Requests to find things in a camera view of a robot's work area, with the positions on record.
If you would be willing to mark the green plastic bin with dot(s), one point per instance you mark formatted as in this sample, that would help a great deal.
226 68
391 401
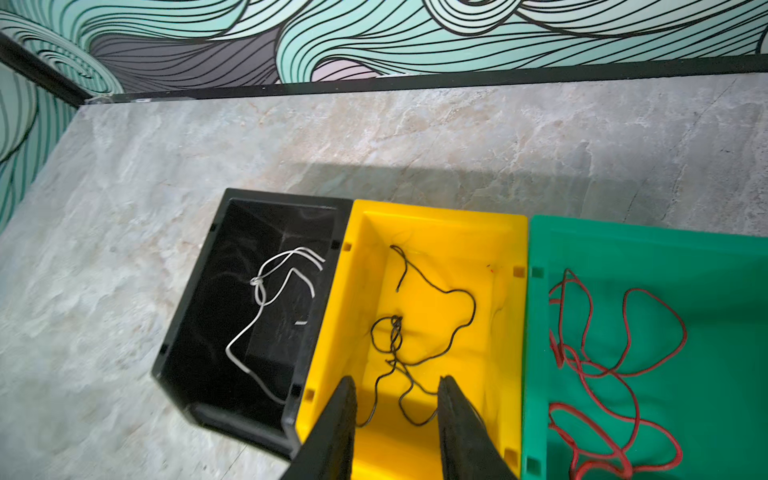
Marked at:
645 353

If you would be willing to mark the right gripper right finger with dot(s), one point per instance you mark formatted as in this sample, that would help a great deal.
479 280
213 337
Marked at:
467 451

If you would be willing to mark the black plastic bin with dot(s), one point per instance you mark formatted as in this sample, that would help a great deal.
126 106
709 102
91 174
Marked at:
237 354

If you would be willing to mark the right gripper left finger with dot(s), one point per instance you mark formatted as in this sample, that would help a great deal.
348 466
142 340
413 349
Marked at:
329 449

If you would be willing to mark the yellow plastic bin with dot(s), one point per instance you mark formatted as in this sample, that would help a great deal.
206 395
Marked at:
418 294

